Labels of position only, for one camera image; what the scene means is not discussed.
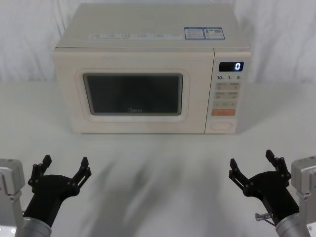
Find white curtain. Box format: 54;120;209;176
0;0;316;84

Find white table cloth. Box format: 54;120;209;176
0;80;316;237

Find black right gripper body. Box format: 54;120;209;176
242;171;301;224

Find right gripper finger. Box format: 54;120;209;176
265;149;292;185
229;158;250;196

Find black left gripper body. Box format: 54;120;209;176
23;174;80;227

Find cream microwave oven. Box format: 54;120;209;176
52;2;253;135

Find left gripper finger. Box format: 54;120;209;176
28;155;53;187
70;157;92;196

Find thin cable with silver plug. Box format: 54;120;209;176
255;213;277;227

